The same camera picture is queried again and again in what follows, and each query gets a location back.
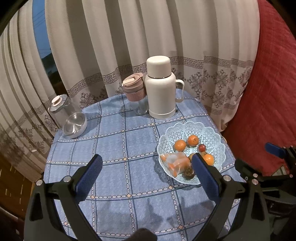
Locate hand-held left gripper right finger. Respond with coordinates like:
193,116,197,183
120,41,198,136
191,153,271,241

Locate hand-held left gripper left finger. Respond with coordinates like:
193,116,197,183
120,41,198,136
24,154,103,241

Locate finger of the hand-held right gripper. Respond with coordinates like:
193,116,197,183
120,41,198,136
235,158,255,182
265,142,290,158

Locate orange mandarin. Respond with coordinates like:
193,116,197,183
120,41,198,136
187,135,199,147
174,140,187,152
202,153,215,166

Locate dark brown fuzzy kiwi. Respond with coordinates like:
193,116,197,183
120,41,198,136
183,167,195,180

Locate clear bag of orange pieces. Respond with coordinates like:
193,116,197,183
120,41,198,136
159,152,192,176

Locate light blue plastic lattice basket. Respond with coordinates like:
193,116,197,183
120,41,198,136
157,120,226,185

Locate blue checked tablecloth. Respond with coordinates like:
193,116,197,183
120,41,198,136
43,89,247,241

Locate white bowl with steel inside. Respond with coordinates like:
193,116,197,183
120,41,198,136
62,112,88,139

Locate red blanket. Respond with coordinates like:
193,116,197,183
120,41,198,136
223,0,296,176

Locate glass jar with metal lid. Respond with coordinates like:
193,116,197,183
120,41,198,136
48,94,74,128

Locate glass cup with pink lid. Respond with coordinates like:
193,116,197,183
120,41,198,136
122,72,149,115

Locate white thermos jug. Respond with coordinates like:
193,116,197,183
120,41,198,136
144,56,185,120

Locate beige patterned curtain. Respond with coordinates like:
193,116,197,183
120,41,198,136
0,0,260,176

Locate dark window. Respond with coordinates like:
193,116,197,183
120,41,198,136
31,0,58,77

